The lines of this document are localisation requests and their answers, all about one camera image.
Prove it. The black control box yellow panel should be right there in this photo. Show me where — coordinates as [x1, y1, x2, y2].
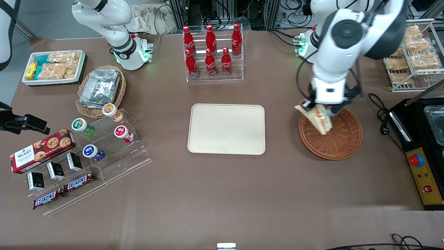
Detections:
[389, 98, 444, 211]

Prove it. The small bottle with green cap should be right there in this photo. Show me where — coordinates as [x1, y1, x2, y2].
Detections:
[71, 118, 96, 137]

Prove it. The crumpled beige paper bag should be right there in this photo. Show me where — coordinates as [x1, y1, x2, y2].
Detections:
[131, 3, 178, 35]

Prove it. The Snickers chocolate bar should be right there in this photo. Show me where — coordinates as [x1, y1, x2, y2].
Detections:
[64, 172, 96, 193]
[33, 189, 65, 210]

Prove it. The white rectangular snack tray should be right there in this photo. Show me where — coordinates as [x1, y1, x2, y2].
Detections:
[22, 50, 86, 86]

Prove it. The clear acrylic bottle rack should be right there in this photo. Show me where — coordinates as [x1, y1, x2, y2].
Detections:
[183, 25, 244, 83]

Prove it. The black cable bundle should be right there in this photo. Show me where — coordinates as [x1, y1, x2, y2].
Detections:
[323, 234, 444, 250]

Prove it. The white wire rack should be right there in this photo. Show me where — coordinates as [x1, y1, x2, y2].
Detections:
[383, 19, 444, 93]

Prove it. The cream rectangular plastic tray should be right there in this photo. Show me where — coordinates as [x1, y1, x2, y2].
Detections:
[187, 103, 266, 155]

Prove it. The triangle sandwich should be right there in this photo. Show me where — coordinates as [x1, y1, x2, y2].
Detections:
[294, 103, 333, 135]

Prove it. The stack of foil containers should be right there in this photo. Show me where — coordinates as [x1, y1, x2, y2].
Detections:
[80, 69, 121, 109]

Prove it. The small black carton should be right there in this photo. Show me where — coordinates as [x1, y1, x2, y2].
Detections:
[46, 162, 65, 181]
[27, 172, 45, 191]
[66, 152, 83, 172]

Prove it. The brown round wicker basket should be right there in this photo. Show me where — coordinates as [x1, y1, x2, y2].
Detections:
[299, 106, 363, 160]

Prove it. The red cola bottle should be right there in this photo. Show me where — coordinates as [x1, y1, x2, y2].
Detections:
[221, 48, 232, 77]
[205, 49, 217, 77]
[231, 23, 242, 56]
[185, 49, 199, 78]
[206, 24, 217, 53]
[183, 26, 196, 56]

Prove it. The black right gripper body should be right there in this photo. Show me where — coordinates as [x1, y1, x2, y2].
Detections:
[0, 102, 16, 134]

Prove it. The black power cable with plug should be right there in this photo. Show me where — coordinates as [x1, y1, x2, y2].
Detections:
[368, 93, 407, 154]

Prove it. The black equipment frame rack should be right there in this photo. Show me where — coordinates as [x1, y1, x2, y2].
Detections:
[163, 0, 280, 32]

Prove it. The small bottle with red cap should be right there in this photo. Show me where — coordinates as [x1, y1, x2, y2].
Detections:
[114, 125, 134, 143]

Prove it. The small bottle with orange cap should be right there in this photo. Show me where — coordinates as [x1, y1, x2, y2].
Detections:
[102, 103, 124, 122]

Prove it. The yellow snack packet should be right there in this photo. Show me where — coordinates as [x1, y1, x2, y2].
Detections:
[25, 61, 38, 80]

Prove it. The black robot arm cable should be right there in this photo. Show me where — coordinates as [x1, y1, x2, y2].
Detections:
[295, 56, 363, 102]

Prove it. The small bottle with blue cap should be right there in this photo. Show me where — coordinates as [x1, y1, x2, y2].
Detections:
[82, 144, 106, 161]

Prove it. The red Walkers cookie box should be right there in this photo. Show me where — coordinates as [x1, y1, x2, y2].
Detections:
[10, 129, 77, 174]

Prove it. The clear acrylic stepped display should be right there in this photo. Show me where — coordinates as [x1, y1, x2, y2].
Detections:
[26, 108, 153, 217]

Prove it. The clear plastic container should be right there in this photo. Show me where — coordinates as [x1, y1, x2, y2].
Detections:
[423, 106, 444, 147]

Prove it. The rice cracker snack packet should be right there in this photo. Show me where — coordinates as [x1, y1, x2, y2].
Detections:
[48, 51, 81, 64]
[37, 63, 67, 80]

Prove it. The light woven wicker basket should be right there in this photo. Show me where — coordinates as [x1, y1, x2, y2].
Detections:
[75, 65, 127, 119]

